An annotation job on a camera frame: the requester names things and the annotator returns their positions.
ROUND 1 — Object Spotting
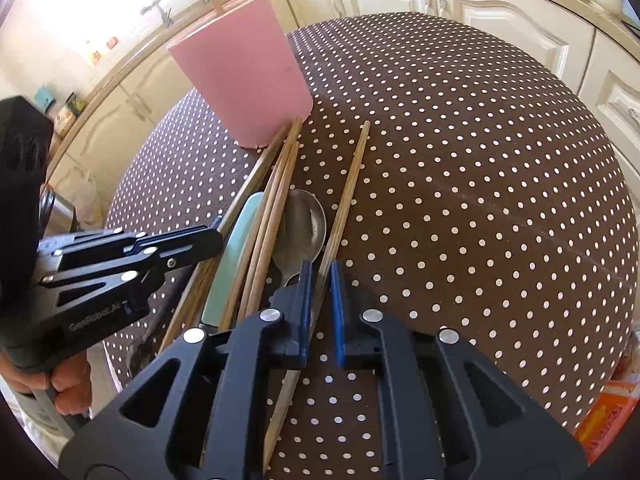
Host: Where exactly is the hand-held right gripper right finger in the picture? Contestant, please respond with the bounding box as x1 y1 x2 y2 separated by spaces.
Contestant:
330 261 587 480

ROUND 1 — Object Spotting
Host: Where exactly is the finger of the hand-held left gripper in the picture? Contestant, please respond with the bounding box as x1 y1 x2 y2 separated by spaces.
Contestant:
42 255 202 312
59 226 224 262

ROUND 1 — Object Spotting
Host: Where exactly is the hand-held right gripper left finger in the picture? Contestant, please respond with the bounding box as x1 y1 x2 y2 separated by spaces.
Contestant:
62 260 315 480

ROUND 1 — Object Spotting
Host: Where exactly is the dark wooden chopstick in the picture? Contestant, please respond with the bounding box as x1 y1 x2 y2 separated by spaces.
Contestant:
159 122 293 356

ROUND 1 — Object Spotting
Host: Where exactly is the pink utensil cup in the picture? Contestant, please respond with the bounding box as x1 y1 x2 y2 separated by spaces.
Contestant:
166 0 315 151

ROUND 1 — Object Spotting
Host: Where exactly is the person's left hand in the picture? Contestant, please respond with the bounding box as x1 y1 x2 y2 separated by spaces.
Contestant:
0 352 94 416

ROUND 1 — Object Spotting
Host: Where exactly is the light green spatula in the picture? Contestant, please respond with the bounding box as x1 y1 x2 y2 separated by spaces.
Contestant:
199 191 266 336

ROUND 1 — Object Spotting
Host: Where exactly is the white plastic bag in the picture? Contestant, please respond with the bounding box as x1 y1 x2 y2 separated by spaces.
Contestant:
74 169 103 228

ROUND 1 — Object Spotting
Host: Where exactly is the metal spoon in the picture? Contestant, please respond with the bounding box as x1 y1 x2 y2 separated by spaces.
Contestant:
270 189 328 306

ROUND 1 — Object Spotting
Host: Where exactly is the teal packet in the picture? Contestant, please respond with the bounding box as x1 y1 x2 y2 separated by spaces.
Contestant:
34 86 57 113

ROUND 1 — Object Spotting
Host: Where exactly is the brown polka dot tablecloth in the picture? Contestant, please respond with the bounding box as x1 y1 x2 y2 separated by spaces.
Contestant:
102 11 640 480

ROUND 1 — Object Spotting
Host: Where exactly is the orange plastic bag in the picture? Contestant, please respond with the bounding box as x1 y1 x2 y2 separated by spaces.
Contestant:
574 332 640 466

